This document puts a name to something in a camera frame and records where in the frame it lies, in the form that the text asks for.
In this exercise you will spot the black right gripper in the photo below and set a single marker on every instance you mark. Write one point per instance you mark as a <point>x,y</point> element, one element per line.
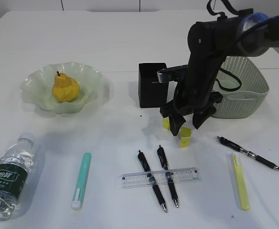
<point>193,95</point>

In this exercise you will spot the yellow waste paper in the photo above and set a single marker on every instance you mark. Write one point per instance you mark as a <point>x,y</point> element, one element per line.
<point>183,138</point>

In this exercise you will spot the yellow pen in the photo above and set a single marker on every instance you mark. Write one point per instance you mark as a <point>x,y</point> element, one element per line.
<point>241,187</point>

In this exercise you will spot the yellow pear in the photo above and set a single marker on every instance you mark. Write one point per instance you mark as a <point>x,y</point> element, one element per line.
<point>65,88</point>

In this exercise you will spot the clear water bottle green label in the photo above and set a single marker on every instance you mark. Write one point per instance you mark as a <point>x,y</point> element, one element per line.
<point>15,166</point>

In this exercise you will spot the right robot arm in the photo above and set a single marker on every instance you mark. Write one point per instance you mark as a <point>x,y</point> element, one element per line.
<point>246,34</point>

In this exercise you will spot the black gel pen right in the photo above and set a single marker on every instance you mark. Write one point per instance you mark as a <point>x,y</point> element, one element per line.
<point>248,153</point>

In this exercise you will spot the black gel pen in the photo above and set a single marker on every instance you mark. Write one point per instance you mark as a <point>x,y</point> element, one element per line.
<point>248,153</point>
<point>143,161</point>
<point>170,182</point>

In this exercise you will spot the black gel pen middle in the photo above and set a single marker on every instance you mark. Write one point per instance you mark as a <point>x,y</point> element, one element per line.
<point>170,182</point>

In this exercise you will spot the black square pen holder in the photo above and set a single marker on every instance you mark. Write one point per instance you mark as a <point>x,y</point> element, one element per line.
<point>152,94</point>

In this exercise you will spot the black gel pen left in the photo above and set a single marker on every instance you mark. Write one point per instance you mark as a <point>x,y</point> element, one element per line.
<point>143,161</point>

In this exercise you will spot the green plastic woven basket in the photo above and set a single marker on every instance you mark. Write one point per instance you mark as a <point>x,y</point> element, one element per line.
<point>248,98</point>

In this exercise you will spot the clear plastic ruler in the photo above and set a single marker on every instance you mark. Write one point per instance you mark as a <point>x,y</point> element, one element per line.
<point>135,180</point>

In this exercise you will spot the teal pen in sleeve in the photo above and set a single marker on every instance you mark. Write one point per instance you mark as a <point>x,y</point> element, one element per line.
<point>81,183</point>

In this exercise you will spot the green wavy glass plate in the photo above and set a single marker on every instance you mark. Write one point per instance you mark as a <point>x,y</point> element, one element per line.
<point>37,87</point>

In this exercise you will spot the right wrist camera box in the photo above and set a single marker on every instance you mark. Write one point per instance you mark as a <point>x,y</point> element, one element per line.
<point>176,74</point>

